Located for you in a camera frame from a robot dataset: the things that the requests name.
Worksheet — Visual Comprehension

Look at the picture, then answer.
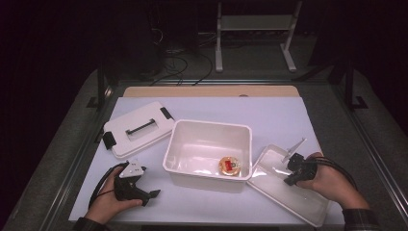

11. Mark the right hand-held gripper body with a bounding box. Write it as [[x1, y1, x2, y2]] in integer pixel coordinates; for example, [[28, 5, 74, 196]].
[[281, 138, 319, 187]]

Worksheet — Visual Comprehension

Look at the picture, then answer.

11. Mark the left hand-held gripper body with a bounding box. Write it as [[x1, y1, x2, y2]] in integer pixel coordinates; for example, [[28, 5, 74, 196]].
[[113, 160, 151, 204]]

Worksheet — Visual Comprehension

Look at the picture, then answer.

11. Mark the white plastic tray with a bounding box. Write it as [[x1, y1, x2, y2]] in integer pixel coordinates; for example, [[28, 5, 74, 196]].
[[246, 143, 332, 228]]

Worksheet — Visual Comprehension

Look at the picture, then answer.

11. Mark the white plastic storage box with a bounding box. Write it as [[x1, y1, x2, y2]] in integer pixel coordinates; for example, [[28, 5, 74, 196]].
[[162, 118, 254, 194]]

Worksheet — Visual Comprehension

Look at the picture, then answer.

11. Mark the round orange snack packet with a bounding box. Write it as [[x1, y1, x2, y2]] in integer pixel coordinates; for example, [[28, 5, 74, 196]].
[[217, 155, 242, 177]]

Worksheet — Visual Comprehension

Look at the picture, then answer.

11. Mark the person's left hand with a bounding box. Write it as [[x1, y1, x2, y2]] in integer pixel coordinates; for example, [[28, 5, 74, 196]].
[[84, 167, 144, 225]]

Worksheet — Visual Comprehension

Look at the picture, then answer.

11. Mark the person's right hand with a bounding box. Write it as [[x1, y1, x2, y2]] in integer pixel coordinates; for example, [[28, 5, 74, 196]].
[[295, 151, 371, 211]]

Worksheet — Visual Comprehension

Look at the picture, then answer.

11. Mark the white table mat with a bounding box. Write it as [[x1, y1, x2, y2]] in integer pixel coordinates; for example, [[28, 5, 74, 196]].
[[68, 95, 346, 226]]

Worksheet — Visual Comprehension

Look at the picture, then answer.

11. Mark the white metal stand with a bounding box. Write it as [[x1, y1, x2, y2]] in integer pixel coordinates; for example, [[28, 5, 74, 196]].
[[214, 0, 304, 73]]

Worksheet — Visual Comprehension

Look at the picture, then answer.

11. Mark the left hand-held gripper black cable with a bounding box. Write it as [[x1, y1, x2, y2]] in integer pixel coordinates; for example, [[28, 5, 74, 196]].
[[88, 161, 130, 209]]

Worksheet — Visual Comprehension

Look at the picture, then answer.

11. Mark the hand-held gripper black cable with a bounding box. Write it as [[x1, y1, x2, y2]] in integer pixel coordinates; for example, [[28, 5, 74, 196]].
[[88, 161, 130, 209], [304, 156, 359, 191]]

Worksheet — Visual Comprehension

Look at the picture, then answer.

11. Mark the right hand-held gripper black cable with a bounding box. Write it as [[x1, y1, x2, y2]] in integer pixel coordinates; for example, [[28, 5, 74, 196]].
[[304, 156, 359, 191]]

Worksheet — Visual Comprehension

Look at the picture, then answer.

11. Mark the white box lid black handle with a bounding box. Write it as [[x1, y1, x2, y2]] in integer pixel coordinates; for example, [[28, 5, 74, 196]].
[[101, 101, 177, 161]]

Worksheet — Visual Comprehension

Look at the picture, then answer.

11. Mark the black metal post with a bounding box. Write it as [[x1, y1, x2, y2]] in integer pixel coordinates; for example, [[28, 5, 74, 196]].
[[344, 60, 370, 112], [86, 60, 114, 111]]

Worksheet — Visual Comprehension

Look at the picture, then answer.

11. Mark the black floor cable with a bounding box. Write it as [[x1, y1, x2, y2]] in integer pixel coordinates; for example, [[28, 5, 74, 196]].
[[148, 52, 190, 87], [191, 52, 215, 87]]

